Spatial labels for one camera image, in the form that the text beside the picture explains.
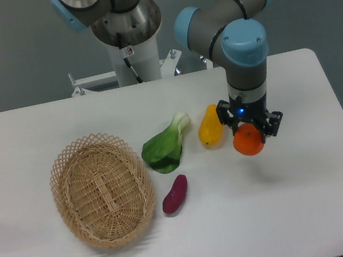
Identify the orange fruit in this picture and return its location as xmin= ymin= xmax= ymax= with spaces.
xmin=233 ymin=123 xmax=264 ymax=156

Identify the woven wicker basket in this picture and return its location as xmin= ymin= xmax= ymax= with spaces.
xmin=50 ymin=133 xmax=156 ymax=249

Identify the black cable on pedestal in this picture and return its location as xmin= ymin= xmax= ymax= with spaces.
xmin=116 ymin=29 xmax=145 ymax=86

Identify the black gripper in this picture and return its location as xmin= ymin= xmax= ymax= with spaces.
xmin=216 ymin=93 xmax=283 ymax=144

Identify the yellow mango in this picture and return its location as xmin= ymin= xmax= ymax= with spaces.
xmin=198 ymin=104 xmax=224 ymax=147

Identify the green bok choy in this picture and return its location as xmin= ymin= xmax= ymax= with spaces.
xmin=141 ymin=111 xmax=191 ymax=174

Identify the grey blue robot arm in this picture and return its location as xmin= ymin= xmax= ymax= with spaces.
xmin=50 ymin=0 xmax=283 ymax=140

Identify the purple sweet potato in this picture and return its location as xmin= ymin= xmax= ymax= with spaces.
xmin=162 ymin=174 xmax=188 ymax=215

